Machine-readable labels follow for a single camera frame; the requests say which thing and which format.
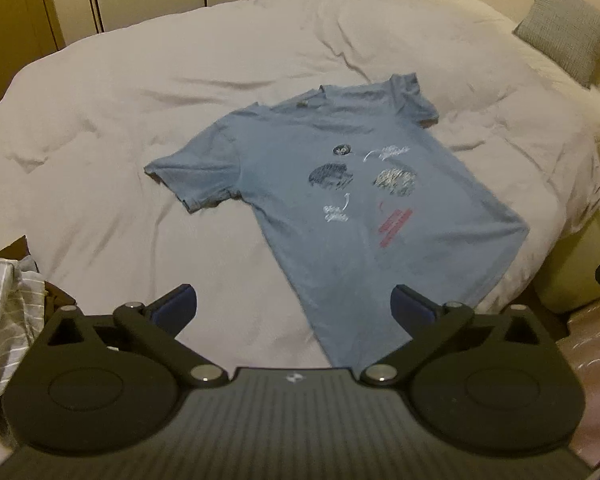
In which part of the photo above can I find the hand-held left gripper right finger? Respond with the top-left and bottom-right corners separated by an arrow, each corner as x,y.
358,283 -> 556,389

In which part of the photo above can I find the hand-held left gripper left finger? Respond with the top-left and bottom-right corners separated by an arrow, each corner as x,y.
37,283 -> 227,389

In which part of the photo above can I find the blue printed t-shirt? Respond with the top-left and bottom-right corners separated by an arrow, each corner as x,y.
144,74 -> 531,374

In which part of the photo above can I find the white striped shirt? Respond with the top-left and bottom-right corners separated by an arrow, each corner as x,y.
0,256 -> 49,411

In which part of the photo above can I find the brown garment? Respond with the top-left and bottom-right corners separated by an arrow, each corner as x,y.
0,234 -> 77,312

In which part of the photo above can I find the white bed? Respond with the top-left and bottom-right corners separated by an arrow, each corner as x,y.
0,0 -> 600,376

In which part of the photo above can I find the grey pillow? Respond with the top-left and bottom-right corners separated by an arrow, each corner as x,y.
512,0 -> 600,89

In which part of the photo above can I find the wooden door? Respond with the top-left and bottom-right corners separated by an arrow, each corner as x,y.
0,0 -> 67,128

